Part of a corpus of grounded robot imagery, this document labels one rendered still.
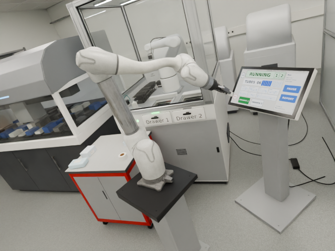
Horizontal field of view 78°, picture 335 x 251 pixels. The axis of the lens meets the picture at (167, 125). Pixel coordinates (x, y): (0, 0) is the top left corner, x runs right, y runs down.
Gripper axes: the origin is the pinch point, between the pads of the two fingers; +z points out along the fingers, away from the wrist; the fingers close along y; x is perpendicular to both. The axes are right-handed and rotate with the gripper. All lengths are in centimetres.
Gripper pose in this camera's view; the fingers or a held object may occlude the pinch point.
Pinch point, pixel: (229, 92)
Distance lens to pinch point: 150.7
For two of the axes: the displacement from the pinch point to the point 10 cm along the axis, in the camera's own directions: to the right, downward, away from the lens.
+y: -5.3, -2.0, 8.2
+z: 7.9, 2.1, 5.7
